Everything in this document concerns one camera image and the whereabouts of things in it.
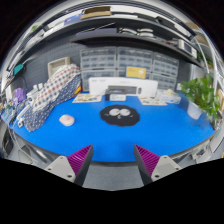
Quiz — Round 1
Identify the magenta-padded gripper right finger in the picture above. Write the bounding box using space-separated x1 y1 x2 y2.
133 144 183 186

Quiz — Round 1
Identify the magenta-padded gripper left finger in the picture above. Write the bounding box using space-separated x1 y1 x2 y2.
44 144 95 188

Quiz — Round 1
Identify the pink computer mouse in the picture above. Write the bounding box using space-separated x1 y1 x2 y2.
58 114 76 127

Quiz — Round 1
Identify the black fuzzy mouse pad with eyes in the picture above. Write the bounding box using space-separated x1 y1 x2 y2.
99 104 141 127

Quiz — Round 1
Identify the navy polka-dot cloth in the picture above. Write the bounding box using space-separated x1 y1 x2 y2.
23 73 83 133

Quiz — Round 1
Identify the colourful sticker sheet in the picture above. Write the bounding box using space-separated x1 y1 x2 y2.
139 96 168 107
72 93 103 104

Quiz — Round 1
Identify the small white box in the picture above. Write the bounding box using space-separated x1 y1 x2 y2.
159 89 183 105

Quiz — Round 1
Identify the red blue checkered cloth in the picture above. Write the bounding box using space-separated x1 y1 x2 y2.
31 63 82 113

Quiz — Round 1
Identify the green potted plant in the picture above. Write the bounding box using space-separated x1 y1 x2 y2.
180 73 222 125

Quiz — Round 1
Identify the small black box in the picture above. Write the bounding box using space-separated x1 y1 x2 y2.
104 88 128 102

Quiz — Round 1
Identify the purple soft toy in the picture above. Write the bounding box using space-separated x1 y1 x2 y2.
13 87 27 104

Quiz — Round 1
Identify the long white keyboard box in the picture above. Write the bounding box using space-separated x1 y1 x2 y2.
88 77 159 98

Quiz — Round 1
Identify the yellow and blue box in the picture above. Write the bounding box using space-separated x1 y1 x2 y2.
125 65 148 80

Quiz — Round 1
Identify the white woven basket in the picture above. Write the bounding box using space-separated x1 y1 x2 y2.
47 56 72 78

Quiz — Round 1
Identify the teal tool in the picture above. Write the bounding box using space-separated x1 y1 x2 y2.
12 63 25 76

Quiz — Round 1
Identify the dark wall shelf unit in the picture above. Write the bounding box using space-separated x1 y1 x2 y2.
3 3 218 73

